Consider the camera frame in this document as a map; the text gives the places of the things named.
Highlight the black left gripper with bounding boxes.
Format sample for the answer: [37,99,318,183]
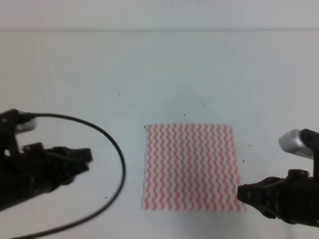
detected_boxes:
[0,143,92,211]

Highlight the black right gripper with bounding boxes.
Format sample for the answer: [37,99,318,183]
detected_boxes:
[237,169,319,227]

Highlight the pink white wavy towel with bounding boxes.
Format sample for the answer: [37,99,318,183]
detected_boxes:
[142,123,246,212]

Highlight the black left camera cable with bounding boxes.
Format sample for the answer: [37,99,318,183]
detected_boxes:
[0,113,127,239]

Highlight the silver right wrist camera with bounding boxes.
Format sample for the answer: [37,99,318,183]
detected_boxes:
[279,128,319,161]

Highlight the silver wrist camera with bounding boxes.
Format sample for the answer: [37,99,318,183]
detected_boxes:
[0,109,36,133]
[279,128,319,161]

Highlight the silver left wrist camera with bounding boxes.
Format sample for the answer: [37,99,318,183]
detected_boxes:
[0,109,36,133]

